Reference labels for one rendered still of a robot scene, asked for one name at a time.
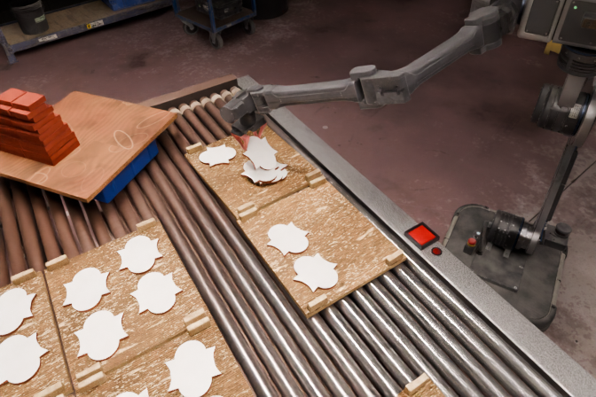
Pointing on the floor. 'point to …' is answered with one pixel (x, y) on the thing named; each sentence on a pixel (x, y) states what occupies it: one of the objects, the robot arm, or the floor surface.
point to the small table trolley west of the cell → (192, 21)
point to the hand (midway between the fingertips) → (251, 143)
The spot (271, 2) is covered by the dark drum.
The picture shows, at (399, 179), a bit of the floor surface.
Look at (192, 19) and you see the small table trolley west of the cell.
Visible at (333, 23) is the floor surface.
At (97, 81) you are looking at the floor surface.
